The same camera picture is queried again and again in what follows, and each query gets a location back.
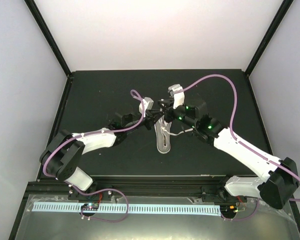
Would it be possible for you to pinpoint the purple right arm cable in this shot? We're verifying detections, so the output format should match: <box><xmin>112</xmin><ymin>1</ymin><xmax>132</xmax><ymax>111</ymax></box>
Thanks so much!
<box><xmin>182</xmin><ymin>73</ymin><xmax>300</xmax><ymax>222</ymax></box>

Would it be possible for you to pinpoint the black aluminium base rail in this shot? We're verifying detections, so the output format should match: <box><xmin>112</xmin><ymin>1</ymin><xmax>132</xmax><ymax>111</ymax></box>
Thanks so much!
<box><xmin>27</xmin><ymin>174</ymin><xmax>293</xmax><ymax>203</ymax></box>

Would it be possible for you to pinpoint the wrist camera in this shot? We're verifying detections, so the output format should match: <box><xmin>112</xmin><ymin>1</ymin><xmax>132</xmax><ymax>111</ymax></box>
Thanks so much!
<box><xmin>138</xmin><ymin>97</ymin><xmax>154</xmax><ymax>113</ymax></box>
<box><xmin>168</xmin><ymin>84</ymin><xmax>185</xmax><ymax>109</ymax></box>

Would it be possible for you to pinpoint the left controller circuit board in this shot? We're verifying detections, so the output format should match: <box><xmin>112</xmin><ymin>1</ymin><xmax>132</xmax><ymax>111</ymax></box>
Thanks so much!
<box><xmin>80</xmin><ymin>203</ymin><xmax>99</xmax><ymax>211</ymax></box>

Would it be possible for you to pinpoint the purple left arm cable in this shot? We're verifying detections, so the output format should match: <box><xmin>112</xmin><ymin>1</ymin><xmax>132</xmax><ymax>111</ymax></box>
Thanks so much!
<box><xmin>43</xmin><ymin>89</ymin><xmax>131</xmax><ymax>223</ymax></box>

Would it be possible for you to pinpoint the black frame post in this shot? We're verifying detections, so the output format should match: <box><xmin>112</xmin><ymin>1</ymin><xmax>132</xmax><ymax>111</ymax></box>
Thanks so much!
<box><xmin>244</xmin><ymin>0</ymin><xmax>294</xmax><ymax>77</ymax></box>
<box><xmin>24</xmin><ymin>0</ymin><xmax>72</xmax><ymax>77</ymax></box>

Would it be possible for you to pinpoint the grey canvas sneaker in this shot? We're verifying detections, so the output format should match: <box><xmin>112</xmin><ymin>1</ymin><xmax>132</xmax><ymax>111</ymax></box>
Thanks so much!
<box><xmin>154</xmin><ymin>117</ymin><xmax>172</xmax><ymax>154</ymax></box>

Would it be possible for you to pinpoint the black right frame post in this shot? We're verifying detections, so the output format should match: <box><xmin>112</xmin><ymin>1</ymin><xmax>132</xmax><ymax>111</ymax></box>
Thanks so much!
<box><xmin>244</xmin><ymin>0</ymin><xmax>294</xmax><ymax>77</ymax></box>

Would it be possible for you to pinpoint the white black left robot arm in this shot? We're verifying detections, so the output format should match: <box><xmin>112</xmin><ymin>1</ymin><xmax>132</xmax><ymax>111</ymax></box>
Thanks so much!
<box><xmin>40</xmin><ymin>109</ymin><xmax>164</xmax><ymax>200</ymax></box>

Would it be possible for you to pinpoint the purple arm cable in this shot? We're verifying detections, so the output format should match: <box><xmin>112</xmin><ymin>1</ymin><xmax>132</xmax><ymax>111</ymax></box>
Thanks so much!
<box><xmin>182</xmin><ymin>73</ymin><xmax>300</xmax><ymax>222</ymax></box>
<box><xmin>43</xmin><ymin>89</ymin><xmax>131</xmax><ymax>223</ymax></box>

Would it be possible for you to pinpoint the right controller circuit board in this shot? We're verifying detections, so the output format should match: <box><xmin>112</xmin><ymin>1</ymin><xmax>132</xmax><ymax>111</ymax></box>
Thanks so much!
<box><xmin>224</xmin><ymin>205</ymin><xmax>246</xmax><ymax>214</ymax></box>

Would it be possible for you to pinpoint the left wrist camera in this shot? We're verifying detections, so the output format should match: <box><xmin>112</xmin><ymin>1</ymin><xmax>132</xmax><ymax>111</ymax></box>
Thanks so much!
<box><xmin>138</xmin><ymin>97</ymin><xmax>154</xmax><ymax>113</ymax></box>

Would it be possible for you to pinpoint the light blue slotted cable duct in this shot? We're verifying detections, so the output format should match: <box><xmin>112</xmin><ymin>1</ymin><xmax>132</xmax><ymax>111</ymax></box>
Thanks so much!
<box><xmin>32</xmin><ymin>202</ymin><xmax>221</xmax><ymax>217</ymax></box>

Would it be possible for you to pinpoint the controller circuit board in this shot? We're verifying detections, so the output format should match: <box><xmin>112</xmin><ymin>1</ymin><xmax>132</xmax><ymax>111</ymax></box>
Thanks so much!
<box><xmin>80</xmin><ymin>203</ymin><xmax>99</xmax><ymax>211</ymax></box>
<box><xmin>224</xmin><ymin>205</ymin><xmax>246</xmax><ymax>214</ymax></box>

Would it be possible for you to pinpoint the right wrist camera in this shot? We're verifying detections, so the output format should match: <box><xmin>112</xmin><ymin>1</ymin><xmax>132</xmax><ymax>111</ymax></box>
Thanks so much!
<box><xmin>168</xmin><ymin>84</ymin><xmax>185</xmax><ymax>109</ymax></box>

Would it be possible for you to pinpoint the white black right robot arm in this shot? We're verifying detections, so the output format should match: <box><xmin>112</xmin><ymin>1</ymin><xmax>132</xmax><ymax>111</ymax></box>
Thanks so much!
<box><xmin>158</xmin><ymin>99</ymin><xmax>300</xmax><ymax>210</ymax></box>

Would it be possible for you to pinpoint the black left frame post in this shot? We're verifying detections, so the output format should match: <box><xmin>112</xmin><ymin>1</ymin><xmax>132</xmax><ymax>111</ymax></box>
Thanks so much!
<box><xmin>24</xmin><ymin>0</ymin><xmax>72</xmax><ymax>77</ymax></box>

